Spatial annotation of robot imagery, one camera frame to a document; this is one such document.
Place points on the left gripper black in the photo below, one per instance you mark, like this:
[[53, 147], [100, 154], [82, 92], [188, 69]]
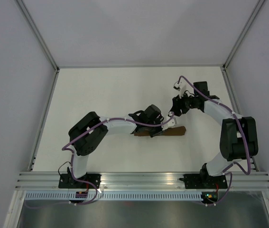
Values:
[[159, 131]]

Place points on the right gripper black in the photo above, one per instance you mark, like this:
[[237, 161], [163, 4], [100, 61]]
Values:
[[177, 105]]

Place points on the brown cloth napkin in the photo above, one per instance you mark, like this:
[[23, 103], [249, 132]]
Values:
[[175, 131]]

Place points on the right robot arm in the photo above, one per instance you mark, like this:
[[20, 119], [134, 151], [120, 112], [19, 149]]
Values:
[[238, 138]]

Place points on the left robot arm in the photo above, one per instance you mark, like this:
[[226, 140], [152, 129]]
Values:
[[87, 134]]

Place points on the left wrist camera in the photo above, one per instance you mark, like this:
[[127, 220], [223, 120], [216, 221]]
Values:
[[169, 122]]

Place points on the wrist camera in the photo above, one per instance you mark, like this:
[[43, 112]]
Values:
[[180, 86], [169, 122]]

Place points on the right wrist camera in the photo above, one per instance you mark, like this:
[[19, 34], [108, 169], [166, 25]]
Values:
[[180, 86]]

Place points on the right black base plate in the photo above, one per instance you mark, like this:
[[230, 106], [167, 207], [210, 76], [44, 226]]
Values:
[[196, 181]]

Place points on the right aluminium frame post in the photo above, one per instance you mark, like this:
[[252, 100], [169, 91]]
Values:
[[248, 24]]

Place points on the aluminium frame post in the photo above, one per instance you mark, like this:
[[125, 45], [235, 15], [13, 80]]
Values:
[[32, 25], [248, 24]]

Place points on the aluminium front rail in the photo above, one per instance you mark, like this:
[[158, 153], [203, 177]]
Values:
[[146, 181]]

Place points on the white slotted cable duct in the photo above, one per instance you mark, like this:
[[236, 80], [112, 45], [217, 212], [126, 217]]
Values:
[[116, 195]]

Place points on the left aluminium frame post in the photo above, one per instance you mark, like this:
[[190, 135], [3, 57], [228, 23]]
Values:
[[32, 25]]

